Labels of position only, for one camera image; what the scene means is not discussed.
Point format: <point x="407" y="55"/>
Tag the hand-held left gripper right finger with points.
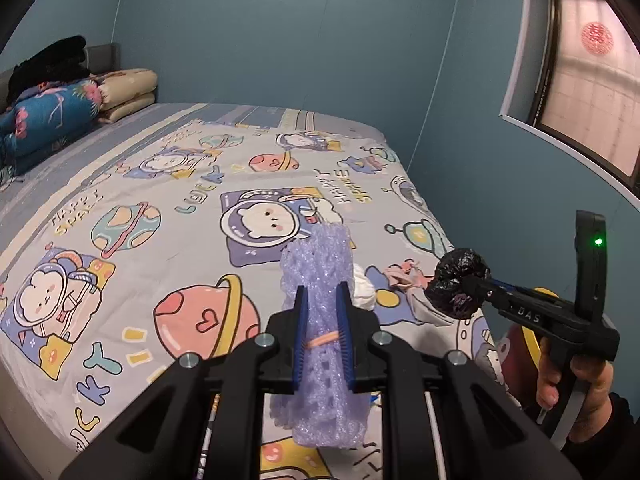
<point x="345" y="340"/>

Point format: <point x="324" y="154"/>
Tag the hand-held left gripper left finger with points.
<point x="299" y="340"/>

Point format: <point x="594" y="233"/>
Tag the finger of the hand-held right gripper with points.
<point x="482" y="292"/>
<point x="502" y="286"/>

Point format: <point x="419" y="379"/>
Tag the black plastic bag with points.
<point x="455" y="280"/>

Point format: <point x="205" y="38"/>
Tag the yellow rimmed black bin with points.
<point x="545" y="294"/>

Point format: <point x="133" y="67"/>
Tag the white tissue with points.
<point x="365" y="287"/>

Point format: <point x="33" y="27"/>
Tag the purple foam net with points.
<point x="320" y="280"/>

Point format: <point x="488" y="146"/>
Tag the person's right forearm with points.
<point x="615" y="440"/>

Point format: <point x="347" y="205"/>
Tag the person's right hand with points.
<point x="595" y="385"/>

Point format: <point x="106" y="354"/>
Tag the grey pink crumpled cloth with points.
<point x="405" y="277"/>

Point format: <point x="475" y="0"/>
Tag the brown framed window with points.
<point x="590" y="100"/>

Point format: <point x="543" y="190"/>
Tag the red paper window decoration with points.
<point x="596" y="39"/>

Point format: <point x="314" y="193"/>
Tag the bed with striped sheet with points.
<point x="200" y="110"/>

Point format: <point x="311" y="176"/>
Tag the beige folded quilt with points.
<point x="130" y="90"/>

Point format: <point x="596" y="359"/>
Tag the blue floral folded quilt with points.
<point x="50" y="112"/>

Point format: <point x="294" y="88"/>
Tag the grey padded headboard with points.
<point x="102" y="57"/>

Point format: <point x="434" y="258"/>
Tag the black clothes pile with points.
<point x="50" y="62"/>

